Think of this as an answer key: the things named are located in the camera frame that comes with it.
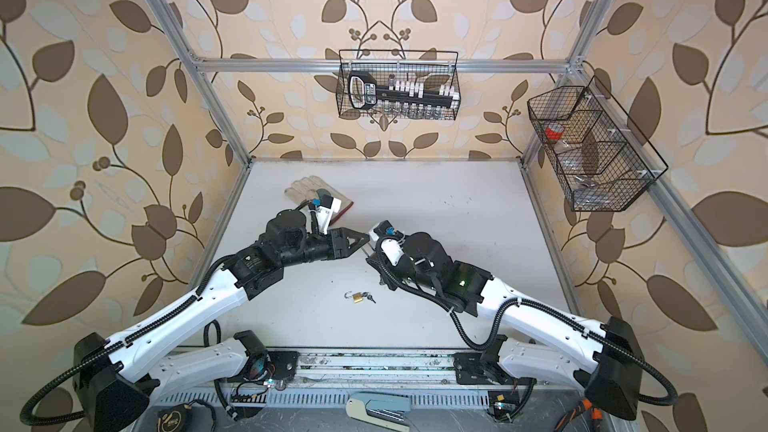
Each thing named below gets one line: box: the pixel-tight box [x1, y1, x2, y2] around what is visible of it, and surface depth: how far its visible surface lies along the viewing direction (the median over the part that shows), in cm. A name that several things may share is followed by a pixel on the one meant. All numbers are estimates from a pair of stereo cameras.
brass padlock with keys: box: [344, 291, 377, 304], surface depth 88 cm
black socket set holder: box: [348, 70, 460, 111], surface depth 84 cm
